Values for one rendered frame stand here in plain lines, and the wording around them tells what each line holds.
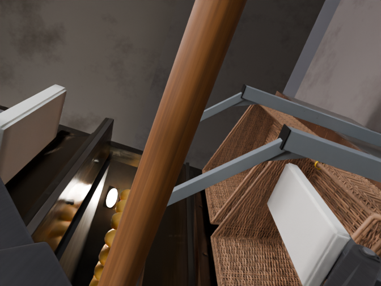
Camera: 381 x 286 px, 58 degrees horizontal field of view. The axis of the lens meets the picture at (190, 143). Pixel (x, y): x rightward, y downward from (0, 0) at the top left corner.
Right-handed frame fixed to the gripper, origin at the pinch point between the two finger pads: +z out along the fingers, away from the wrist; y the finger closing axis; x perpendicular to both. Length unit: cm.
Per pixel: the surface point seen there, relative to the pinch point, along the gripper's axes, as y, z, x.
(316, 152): 31, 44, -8
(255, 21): 58, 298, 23
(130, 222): -0.8, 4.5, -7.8
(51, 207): -20, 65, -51
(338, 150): 34, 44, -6
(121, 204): -2, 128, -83
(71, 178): -20, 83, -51
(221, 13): 0.2, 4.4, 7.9
